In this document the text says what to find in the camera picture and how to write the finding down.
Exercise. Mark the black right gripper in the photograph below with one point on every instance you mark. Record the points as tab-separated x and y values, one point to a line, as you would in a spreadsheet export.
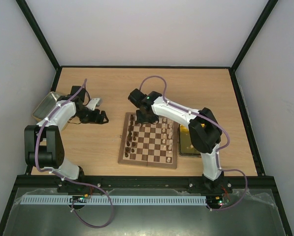
146	118

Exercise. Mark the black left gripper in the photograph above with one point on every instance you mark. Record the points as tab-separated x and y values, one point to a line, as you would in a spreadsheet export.
94	120

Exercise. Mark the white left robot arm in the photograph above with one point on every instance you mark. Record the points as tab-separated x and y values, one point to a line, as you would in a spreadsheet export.
44	148

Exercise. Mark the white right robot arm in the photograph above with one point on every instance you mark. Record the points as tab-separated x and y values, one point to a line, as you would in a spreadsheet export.
204	133

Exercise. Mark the wooden chess board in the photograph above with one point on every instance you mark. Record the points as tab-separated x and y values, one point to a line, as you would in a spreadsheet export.
155	143

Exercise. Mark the silver metal tray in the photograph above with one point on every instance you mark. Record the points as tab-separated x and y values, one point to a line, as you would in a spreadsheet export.
46	106

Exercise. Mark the gold metal tin tray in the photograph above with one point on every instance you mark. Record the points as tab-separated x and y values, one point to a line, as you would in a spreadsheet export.
186	149

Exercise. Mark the white slotted cable duct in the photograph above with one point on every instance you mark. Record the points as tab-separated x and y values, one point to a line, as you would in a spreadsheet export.
115	200

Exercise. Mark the black frame rail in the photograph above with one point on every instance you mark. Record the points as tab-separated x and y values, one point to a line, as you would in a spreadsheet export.
189	184

